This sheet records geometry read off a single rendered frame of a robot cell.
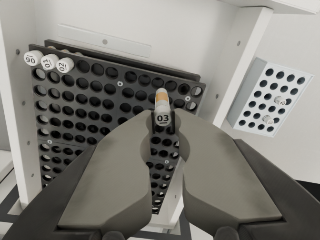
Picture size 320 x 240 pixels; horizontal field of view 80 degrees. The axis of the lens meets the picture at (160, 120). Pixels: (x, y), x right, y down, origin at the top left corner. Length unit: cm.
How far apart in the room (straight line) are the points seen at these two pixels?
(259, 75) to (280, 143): 19
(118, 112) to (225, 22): 17
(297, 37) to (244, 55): 19
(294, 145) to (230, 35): 32
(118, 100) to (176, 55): 10
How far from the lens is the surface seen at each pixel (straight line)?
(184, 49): 26
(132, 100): 21
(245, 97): 36
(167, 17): 26
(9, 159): 43
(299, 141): 51
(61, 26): 27
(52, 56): 21
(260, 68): 36
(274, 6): 21
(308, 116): 48
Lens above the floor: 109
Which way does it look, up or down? 60 degrees down
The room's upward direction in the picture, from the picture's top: 178 degrees clockwise
